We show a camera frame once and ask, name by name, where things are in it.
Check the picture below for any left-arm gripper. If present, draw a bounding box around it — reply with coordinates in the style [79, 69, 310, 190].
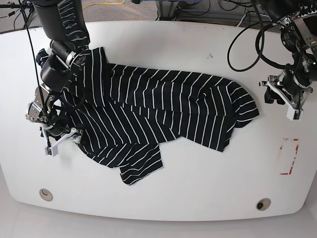
[259, 70, 313, 121]

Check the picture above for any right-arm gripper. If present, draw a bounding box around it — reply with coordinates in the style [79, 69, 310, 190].
[41, 125, 83, 157]

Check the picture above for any navy white striped T-shirt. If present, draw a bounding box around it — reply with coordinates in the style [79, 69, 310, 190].
[60, 47, 259, 185]

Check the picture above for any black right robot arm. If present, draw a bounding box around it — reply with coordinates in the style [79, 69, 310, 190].
[26, 0, 91, 156]

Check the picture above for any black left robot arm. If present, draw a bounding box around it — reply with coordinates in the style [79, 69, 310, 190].
[251, 0, 317, 121]

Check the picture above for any red tape rectangle marking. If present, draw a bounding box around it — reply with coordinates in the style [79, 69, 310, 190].
[277, 138, 300, 176]

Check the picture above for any left table grommet hole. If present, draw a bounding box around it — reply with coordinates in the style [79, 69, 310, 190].
[39, 188, 53, 202]

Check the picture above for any table grommet hole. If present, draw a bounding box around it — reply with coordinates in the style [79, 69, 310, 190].
[39, 188, 53, 202]
[256, 198, 271, 211]

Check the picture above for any right table grommet hole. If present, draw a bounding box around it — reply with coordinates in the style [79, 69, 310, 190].
[256, 198, 271, 211]

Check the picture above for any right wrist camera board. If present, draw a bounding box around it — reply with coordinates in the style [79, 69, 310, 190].
[45, 147, 52, 156]

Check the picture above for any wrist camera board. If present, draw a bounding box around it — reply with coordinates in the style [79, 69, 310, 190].
[293, 110, 303, 121]
[45, 147, 52, 156]

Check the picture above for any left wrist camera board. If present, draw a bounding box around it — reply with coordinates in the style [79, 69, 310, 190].
[293, 110, 303, 121]

